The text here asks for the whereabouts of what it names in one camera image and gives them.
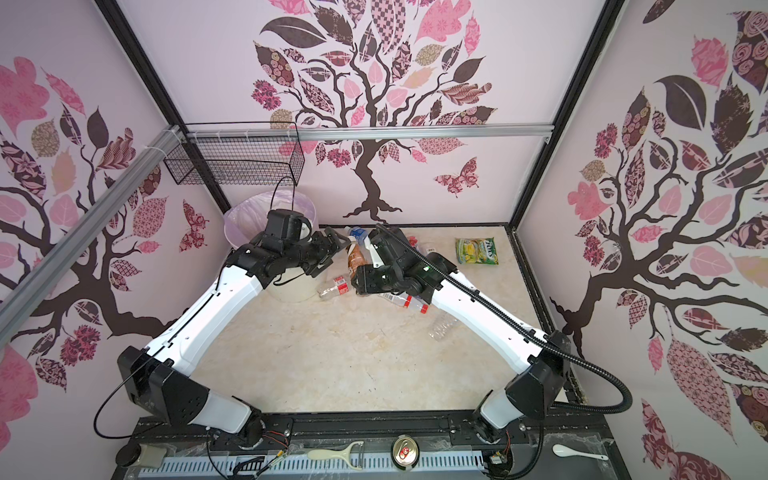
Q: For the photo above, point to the clear crushed bottle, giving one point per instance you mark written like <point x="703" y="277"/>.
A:
<point x="443" y="324"/>

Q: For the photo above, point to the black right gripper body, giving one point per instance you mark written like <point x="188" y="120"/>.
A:
<point x="380" y="280"/>

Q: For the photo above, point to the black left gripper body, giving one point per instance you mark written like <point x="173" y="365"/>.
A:
<point x="309" y="254"/>

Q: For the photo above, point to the clear bottle blue label back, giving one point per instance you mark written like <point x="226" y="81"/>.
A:
<point x="357" y="234"/>

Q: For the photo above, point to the white plastic spoon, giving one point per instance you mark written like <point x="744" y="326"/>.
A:
<point x="564" y="451"/>

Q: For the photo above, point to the cream vegetable peeler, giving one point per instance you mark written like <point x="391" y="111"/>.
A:
<point x="351" y="455"/>

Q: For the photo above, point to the black wire mesh basket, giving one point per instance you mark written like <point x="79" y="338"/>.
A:
<point x="260" y="153"/>

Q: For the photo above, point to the brown coffee drink bottle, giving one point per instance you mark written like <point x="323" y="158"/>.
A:
<point x="355" y="259"/>

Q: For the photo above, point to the crushed metal can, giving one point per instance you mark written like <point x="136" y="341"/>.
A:
<point x="405" y="452"/>

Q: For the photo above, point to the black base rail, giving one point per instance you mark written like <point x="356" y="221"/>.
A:
<point x="302" y="430"/>

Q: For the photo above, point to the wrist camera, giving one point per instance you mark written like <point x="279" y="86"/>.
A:
<point x="287" y="225"/>
<point x="375" y="257"/>

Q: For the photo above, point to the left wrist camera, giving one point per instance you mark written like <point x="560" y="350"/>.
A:
<point x="287" y="225"/>

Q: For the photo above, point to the clear bottle red label yellow cap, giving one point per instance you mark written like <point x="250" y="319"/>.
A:
<point x="334" y="287"/>

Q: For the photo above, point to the green yellow snack bag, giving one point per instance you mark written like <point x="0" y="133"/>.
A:
<point x="476" y="251"/>

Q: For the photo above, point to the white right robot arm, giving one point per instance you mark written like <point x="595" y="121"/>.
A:
<point x="534" y="356"/>

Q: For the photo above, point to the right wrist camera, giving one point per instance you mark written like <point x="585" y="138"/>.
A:
<point x="375" y="257"/>

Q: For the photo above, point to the cream bin with pink liner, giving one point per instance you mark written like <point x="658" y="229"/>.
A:
<point x="244" y="229"/>

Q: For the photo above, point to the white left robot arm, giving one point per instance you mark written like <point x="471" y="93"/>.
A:
<point x="158" y="379"/>

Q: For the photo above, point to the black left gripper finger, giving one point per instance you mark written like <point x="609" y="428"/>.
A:
<point x="319" y="264"/>
<point x="336" y="240"/>

